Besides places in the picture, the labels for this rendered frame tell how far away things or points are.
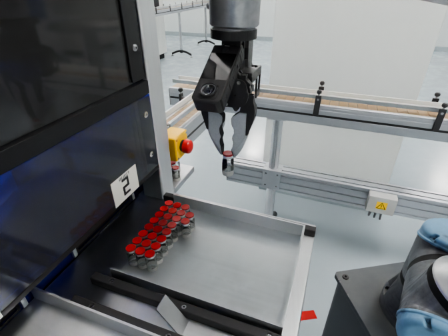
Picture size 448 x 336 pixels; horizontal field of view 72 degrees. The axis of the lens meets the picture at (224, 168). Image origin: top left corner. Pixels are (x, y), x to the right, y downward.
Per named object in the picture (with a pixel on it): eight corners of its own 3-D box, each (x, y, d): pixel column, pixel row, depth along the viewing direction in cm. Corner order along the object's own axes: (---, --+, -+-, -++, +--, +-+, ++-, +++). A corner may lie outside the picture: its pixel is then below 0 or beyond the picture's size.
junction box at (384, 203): (365, 211, 146) (369, 195, 141) (365, 205, 150) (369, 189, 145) (393, 217, 143) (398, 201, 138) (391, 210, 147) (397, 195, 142)
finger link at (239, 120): (257, 147, 59) (255, 100, 54) (247, 161, 54) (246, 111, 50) (241, 145, 60) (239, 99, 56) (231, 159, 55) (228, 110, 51)
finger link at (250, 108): (257, 133, 53) (257, 82, 48) (255, 137, 51) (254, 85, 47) (231, 131, 54) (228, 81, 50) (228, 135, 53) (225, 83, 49)
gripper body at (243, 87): (261, 98, 56) (266, 25, 49) (247, 115, 49) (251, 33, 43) (221, 93, 58) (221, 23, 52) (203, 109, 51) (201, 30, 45)
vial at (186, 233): (180, 237, 72) (178, 222, 69) (184, 231, 73) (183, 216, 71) (189, 239, 71) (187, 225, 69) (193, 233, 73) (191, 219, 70)
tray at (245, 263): (113, 280, 62) (109, 268, 60) (175, 204, 82) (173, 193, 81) (281, 339, 52) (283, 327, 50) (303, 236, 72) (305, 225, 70)
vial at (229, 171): (220, 175, 58) (220, 155, 56) (224, 169, 60) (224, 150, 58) (231, 178, 57) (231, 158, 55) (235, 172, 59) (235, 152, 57)
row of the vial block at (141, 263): (135, 268, 64) (132, 252, 62) (177, 215, 78) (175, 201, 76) (145, 271, 63) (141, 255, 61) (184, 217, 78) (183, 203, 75)
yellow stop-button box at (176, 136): (155, 158, 88) (151, 135, 84) (167, 147, 94) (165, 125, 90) (178, 163, 86) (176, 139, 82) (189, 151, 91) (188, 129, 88)
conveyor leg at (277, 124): (257, 236, 185) (267, 117, 145) (261, 227, 192) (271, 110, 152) (272, 240, 182) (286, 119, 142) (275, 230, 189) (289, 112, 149)
